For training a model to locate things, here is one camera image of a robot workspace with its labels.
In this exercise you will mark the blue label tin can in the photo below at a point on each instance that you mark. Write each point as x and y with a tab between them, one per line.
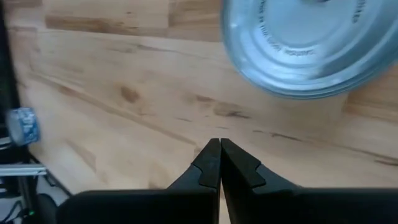
23	126
295	37

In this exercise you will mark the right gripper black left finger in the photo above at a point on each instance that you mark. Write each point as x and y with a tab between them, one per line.
140	207

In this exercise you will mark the silver metal bracket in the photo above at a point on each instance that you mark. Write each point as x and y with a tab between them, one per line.
21	170

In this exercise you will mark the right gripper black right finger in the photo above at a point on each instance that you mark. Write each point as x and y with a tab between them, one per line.
295	207

